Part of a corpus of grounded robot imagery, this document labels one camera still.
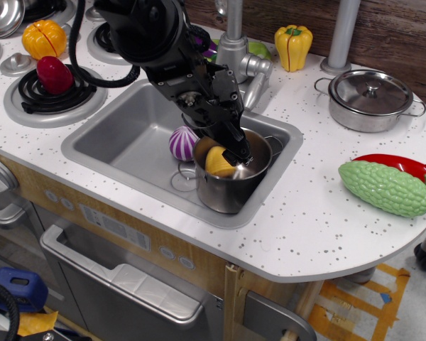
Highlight grey vertical pole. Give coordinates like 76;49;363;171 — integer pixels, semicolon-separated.
320;0;361;75

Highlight green toy plate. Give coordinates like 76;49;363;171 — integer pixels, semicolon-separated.
207;39;272;61

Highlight silver toy faucet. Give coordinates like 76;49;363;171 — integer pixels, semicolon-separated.
214;0;273;111

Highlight yellow toy corn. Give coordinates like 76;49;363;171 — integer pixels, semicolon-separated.
204;146;236;178

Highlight grey toy oven door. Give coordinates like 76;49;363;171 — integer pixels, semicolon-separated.
0;156;65;303

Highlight front black stove burner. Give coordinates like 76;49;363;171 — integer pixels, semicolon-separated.
4;70;107;128

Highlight purple striped toy onion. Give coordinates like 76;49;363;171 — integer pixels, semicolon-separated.
169;125;199;161

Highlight black stove burner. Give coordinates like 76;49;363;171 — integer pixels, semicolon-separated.
87;23;131;66
4;70;107;128

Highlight green toy bitter gourd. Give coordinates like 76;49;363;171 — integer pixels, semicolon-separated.
338;161;426;217

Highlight purple toy eggplant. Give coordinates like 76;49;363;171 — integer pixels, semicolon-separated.
195;36;217;60

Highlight yellow toy bell pepper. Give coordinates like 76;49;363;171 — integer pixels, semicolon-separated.
274;25;313;72

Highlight grey toy dishwasher door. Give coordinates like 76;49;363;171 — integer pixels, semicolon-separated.
40;224;223;340

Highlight grey lower cabinet door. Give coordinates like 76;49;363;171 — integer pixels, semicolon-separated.
243;291;317;340

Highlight rear black stove burner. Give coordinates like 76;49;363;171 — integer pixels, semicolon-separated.
87;23;131;66

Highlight lidded steel pot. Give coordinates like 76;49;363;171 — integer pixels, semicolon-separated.
314;69;426;133

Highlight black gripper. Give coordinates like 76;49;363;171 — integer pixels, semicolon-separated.
181;107;253;166

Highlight orange toy bell pepper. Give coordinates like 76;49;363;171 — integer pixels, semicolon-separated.
21;20;67;60

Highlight black sleeved cable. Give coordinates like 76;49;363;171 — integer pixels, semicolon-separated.
67;0;141;89

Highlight grey stove knob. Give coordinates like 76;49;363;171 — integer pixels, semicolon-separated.
0;53;37;77

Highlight blue clamp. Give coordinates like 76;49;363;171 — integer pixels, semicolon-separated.
0;267;48;313

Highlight steel lid at corner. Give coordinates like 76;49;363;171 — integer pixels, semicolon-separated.
0;0;25;38

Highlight grey toy sink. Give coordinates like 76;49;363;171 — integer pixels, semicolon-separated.
62;81;303;229

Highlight red toy chili pepper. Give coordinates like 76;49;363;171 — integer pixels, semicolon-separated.
354;153;426;185

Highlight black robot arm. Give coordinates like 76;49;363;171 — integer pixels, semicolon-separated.
94;1;253;165

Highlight steel pot in sink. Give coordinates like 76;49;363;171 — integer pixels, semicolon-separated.
193;129;283;214

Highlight red toy strawberry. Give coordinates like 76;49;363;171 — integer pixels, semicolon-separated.
36;56;75;94

